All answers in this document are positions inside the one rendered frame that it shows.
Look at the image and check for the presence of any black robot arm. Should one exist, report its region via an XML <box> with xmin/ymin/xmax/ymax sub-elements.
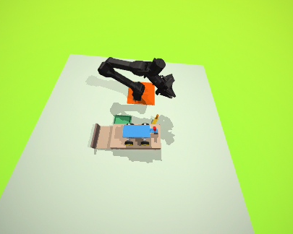
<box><xmin>98</xmin><ymin>57</ymin><xmax>166</xmax><ymax>101</ymax></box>

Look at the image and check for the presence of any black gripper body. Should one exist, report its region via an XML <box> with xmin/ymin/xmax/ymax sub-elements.
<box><xmin>152</xmin><ymin>75</ymin><xmax>175</xmax><ymax>95</ymax></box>

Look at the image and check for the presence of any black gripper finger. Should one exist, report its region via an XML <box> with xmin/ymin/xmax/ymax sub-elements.
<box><xmin>164</xmin><ymin>83</ymin><xmax>176</xmax><ymax>98</ymax></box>
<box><xmin>160</xmin><ymin>90</ymin><xmax>173</xmax><ymax>99</ymax></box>

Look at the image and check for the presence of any green tray floor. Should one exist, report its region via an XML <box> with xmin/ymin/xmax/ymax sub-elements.
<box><xmin>114</xmin><ymin>116</ymin><xmax>131</xmax><ymax>124</ymax></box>

